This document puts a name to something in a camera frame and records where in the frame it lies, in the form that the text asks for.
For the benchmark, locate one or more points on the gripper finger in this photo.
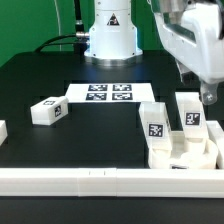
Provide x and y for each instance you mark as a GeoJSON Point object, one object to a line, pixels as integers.
{"type": "Point", "coordinates": [208, 93]}
{"type": "Point", "coordinates": [185, 73]}

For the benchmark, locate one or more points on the white front fence bar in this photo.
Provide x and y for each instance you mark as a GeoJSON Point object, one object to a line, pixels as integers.
{"type": "Point", "coordinates": [84, 182]}

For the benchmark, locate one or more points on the white round stool seat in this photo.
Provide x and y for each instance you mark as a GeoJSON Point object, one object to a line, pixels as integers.
{"type": "Point", "coordinates": [179, 158]}

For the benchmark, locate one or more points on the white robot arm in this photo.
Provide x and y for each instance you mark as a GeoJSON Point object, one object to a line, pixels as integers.
{"type": "Point", "coordinates": [113, 36]}

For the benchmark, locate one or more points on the white left fence bar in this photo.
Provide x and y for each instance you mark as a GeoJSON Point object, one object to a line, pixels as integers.
{"type": "Point", "coordinates": [3, 131]}

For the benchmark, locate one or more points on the white marker sheet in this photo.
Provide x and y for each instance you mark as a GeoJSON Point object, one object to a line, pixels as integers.
{"type": "Point", "coordinates": [110, 93]}

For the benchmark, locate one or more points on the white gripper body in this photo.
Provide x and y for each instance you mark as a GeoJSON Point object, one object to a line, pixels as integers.
{"type": "Point", "coordinates": [192, 31]}

